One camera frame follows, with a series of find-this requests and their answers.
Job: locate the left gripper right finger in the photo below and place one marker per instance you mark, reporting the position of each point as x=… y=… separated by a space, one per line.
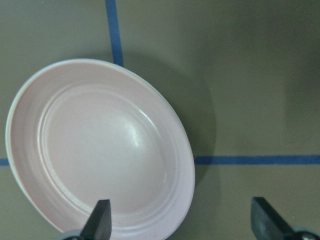
x=267 y=224

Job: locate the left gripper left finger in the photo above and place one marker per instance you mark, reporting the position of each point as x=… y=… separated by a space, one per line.
x=99 y=223

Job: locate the cream white plate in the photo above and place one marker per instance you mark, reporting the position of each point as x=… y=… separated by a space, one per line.
x=25 y=117

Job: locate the pink plate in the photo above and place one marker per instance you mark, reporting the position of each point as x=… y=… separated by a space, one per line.
x=110 y=135

